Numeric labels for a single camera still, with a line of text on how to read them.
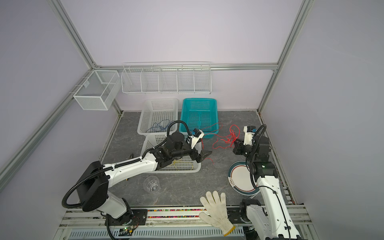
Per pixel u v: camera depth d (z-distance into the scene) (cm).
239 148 67
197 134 65
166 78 99
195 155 68
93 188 43
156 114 120
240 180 85
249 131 65
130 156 95
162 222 73
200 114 120
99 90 101
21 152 54
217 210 75
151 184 84
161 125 111
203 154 68
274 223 41
